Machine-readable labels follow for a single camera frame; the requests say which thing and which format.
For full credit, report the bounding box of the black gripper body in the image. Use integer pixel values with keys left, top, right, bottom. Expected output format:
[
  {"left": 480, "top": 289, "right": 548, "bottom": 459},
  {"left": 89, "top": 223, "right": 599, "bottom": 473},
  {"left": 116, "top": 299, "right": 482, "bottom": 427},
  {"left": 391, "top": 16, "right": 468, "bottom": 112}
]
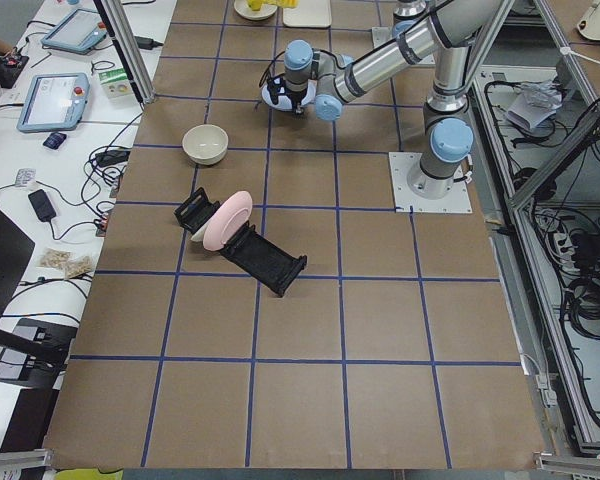
[{"left": 284, "top": 89, "right": 308, "bottom": 116}]

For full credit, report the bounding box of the blue round plate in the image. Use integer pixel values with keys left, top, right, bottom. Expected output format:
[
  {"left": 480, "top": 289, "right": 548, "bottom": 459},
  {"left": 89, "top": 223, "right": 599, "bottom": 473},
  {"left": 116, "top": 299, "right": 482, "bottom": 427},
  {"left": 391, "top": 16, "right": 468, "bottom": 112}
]
[{"left": 261, "top": 82, "right": 316, "bottom": 112}]

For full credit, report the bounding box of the yellow sliced bread loaf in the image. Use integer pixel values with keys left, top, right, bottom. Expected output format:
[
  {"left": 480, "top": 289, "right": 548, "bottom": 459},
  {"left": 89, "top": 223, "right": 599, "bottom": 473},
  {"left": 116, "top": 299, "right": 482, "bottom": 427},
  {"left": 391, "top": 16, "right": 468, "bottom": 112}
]
[{"left": 263, "top": 0, "right": 299, "bottom": 9}]

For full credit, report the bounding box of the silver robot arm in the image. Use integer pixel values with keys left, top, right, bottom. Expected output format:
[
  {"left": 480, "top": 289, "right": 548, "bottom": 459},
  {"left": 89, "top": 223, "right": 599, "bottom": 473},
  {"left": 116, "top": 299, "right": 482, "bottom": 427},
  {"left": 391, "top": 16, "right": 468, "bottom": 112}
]
[
  {"left": 261, "top": 1, "right": 513, "bottom": 129},
  {"left": 392, "top": 0, "right": 428, "bottom": 25}
]

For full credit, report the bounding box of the white round plate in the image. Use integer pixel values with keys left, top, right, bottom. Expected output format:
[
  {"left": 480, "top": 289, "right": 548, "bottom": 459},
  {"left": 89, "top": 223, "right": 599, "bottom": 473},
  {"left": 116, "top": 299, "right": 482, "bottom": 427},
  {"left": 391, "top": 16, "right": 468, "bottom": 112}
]
[{"left": 233, "top": 0, "right": 278, "bottom": 21}]

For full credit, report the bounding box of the pink round plate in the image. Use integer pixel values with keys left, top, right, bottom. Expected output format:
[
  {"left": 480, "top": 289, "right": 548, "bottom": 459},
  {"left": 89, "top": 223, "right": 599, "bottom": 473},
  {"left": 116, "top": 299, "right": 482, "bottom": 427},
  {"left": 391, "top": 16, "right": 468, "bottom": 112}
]
[{"left": 202, "top": 191, "right": 253, "bottom": 251}]

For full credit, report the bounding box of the cream round plate in rack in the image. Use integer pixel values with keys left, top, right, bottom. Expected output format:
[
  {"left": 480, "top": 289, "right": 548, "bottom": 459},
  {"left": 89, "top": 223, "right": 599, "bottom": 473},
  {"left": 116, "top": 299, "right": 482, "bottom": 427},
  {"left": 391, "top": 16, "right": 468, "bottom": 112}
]
[{"left": 190, "top": 228, "right": 206, "bottom": 243}]

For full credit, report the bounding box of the white rectangular tray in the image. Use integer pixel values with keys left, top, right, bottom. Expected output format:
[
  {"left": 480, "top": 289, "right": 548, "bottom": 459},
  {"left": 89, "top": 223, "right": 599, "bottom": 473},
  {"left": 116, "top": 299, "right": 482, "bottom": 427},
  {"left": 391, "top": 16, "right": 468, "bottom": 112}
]
[{"left": 282, "top": 0, "right": 332, "bottom": 28}]

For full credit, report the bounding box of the yellow lemon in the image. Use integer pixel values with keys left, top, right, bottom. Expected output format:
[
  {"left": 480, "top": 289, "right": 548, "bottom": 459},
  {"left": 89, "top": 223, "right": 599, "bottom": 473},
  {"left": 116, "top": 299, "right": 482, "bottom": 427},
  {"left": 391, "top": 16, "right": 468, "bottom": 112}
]
[{"left": 247, "top": 0, "right": 264, "bottom": 12}]

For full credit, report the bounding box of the cream ceramic bowl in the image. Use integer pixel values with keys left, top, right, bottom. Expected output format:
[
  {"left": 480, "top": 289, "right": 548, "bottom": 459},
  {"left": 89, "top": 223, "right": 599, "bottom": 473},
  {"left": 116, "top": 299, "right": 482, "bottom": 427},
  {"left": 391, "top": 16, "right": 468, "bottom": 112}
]
[{"left": 182, "top": 124, "right": 229, "bottom": 166}]

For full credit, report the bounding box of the black dish rack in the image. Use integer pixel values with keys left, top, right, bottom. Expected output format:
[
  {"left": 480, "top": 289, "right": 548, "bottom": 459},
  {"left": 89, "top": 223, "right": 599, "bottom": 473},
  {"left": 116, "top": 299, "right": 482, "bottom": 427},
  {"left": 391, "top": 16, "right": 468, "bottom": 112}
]
[{"left": 174, "top": 187, "right": 307, "bottom": 297}]

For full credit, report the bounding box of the black power adapter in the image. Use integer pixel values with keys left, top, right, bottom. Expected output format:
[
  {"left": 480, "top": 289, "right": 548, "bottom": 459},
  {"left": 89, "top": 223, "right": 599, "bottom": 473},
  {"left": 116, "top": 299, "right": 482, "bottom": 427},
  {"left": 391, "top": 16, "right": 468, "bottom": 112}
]
[{"left": 134, "top": 36, "right": 163, "bottom": 50}]

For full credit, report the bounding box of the green and white box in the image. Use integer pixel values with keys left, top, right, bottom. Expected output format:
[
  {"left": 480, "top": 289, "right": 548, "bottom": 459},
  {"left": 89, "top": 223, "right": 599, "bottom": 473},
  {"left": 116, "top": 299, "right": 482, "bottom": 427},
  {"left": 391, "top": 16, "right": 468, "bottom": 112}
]
[{"left": 98, "top": 68, "right": 133, "bottom": 99}]

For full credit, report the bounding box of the blue teach pendant far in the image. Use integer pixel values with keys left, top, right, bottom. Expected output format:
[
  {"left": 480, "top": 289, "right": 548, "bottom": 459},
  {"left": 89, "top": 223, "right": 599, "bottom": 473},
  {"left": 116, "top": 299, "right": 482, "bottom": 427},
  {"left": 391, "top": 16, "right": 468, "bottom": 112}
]
[{"left": 41, "top": 8, "right": 107, "bottom": 54}]

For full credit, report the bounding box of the blue teach pendant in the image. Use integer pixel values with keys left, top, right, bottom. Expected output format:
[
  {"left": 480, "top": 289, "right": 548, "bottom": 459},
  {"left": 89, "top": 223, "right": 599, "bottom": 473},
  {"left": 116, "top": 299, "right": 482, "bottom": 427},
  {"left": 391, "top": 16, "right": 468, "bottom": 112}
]
[
  {"left": 17, "top": 73, "right": 90, "bottom": 133},
  {"left": 41, "top": 8, "right": 107, "bottom": 54}
]

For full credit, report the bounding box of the blue teach pendant near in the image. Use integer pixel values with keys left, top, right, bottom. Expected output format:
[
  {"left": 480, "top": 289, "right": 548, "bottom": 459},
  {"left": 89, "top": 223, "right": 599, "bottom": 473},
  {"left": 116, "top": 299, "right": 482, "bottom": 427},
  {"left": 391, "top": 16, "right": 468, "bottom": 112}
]
[{"left": 17, "top": 73, "right": 90, "bottom": 133}]

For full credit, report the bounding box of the black smartphone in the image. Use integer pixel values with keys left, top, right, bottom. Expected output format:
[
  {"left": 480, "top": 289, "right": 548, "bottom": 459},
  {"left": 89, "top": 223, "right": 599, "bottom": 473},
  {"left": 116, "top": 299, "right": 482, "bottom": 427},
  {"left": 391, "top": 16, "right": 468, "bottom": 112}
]
[{"left": 28, "top": 189, "right": 57, "bottom": 222}]

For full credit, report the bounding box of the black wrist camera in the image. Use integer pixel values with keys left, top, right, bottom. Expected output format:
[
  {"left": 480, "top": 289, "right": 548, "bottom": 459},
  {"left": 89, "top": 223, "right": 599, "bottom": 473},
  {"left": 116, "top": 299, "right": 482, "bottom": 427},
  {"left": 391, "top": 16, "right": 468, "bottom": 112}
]
[{"left": 265, "top": 74, "right": 286, "bottom": 106}]

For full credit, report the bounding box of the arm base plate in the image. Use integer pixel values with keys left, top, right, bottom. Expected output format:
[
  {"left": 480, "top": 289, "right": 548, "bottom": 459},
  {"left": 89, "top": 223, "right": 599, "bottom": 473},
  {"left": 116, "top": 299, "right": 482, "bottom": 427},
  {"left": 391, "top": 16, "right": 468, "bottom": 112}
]
[
  {"left": 371, "top": 27, "right": 394, "bottom": 49},
  {"left": 388, "top": 152, "right": 473, "bottom": 214}
]

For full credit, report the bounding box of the aluminium frame post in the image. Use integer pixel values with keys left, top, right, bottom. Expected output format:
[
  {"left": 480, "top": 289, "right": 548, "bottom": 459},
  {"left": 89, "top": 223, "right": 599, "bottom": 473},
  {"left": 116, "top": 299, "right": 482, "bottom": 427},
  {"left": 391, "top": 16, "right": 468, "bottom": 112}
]
[{"left": 93, "top": 0, "right": 155, "bottom": 105}]

